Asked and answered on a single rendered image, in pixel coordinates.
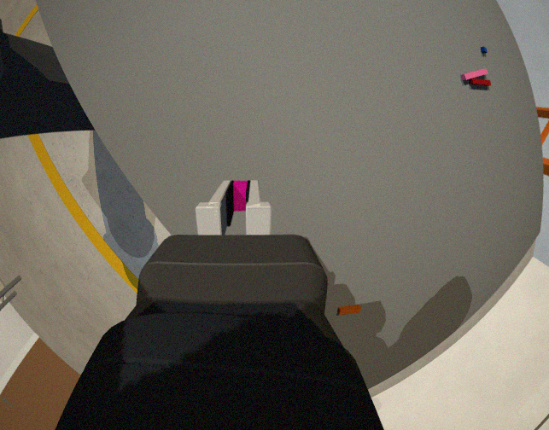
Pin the pink rod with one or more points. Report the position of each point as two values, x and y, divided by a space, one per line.
474 74

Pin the magenta rod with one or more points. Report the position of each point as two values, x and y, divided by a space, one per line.
239 195

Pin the dark red rod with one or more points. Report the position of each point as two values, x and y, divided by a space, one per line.
479 81

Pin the orange rod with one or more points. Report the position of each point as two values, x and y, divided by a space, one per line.
349 309

